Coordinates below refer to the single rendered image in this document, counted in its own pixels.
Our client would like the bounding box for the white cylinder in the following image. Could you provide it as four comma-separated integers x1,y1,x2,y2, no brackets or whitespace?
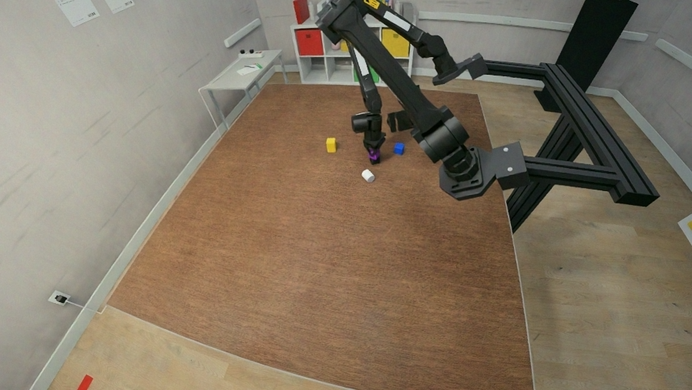
362,170,375,183

